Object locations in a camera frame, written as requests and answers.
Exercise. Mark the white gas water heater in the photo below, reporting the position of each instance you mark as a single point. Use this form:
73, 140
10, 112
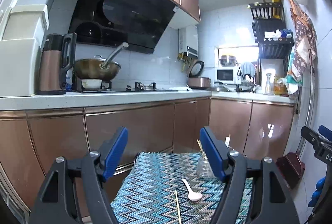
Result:
188, 41

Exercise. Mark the brown patterned hanging apron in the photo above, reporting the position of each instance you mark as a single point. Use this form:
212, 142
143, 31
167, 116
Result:
304, 51

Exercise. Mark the brass-coloured wok with handle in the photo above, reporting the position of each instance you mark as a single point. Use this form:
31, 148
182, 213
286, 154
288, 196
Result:
104, 69

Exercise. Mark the blue gloved hand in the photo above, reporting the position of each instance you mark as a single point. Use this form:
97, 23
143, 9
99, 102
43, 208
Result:
316, 194

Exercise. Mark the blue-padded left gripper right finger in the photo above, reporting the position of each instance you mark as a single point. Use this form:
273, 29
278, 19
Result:
270, 200

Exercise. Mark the white appliance box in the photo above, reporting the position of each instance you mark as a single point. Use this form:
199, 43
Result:
22, 33

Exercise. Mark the white microwave oven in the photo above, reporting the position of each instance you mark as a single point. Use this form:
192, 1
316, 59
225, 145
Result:
229, 75

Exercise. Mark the white ceramic spoon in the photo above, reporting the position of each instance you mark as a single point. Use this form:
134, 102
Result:
227, 140
192, 195

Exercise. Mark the steel pot on microwave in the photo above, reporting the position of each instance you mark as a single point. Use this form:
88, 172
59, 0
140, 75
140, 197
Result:
228, 61

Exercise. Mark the yellow oil bottle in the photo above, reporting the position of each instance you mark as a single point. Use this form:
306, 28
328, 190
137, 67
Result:
279, 87

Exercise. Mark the glass pot lid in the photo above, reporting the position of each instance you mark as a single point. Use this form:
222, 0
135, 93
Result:
219, 88

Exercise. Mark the black gas stove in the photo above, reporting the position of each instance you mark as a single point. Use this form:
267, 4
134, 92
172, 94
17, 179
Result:
107, 88

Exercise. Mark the black wall dish rack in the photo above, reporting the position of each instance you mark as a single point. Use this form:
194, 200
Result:
273, 38

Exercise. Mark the blue white packet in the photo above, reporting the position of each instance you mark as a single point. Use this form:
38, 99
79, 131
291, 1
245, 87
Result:
69, 82

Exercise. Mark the clear glass bottle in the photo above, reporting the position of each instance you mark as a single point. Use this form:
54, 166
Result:
269, 85

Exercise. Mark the white ceramic bowl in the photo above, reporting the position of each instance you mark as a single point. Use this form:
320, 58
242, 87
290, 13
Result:
91, 83

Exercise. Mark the zigzag woven table mat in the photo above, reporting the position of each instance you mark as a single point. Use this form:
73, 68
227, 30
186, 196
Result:
147, 194

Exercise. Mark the copper lower cabinets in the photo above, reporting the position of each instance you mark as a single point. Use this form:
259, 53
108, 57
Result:
31, 139

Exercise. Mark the copper rice cooker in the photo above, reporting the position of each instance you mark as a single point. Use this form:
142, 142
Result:
195, 80

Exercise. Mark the wooden chopstick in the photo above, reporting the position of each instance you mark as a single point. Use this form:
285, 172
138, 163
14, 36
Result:
178, 209
201, 148

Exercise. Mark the black range hood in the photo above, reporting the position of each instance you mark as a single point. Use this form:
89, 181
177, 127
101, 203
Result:
140, 23

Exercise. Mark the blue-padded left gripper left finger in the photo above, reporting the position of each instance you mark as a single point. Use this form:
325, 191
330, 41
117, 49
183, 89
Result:
57, 200

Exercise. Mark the copper black electric kettle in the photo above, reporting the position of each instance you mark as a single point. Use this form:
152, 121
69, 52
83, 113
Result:
58, 57

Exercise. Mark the red dustpan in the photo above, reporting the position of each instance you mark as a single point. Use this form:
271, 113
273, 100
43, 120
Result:
292, 169

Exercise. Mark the clear glass jar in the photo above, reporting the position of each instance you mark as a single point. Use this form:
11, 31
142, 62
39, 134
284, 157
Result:
204, 169

